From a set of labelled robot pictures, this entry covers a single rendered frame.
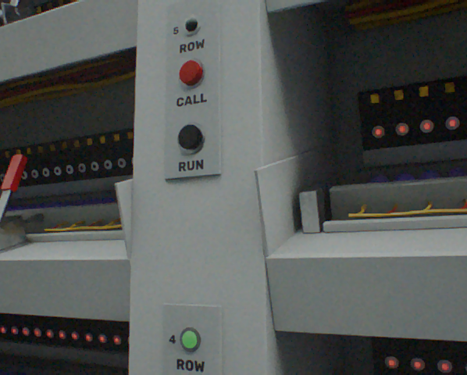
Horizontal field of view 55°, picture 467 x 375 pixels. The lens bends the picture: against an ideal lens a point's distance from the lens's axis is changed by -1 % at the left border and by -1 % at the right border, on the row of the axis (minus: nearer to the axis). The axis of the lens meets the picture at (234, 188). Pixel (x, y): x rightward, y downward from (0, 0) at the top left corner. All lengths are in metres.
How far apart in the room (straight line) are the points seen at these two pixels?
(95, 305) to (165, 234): 0.08
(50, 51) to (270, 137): 0.21
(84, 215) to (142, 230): 0.14
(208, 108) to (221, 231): 0.08
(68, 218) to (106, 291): 0.13
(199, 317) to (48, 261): 0.13
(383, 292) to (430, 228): 0.06
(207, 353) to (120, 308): 0.08
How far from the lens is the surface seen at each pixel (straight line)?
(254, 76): 0.28
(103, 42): 0.38
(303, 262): 0.25
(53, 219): 0.46
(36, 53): 0.43
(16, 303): 0.40
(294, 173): 0.31
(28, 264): 0.37
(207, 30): 0.31
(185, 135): 0.29
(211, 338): 0.28
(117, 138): 0.54
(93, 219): 0.42
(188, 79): 0.30
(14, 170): 0.45
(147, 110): 0.32
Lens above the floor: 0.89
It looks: 9 degrees up
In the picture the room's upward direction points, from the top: 1 degrees counter-clockwise
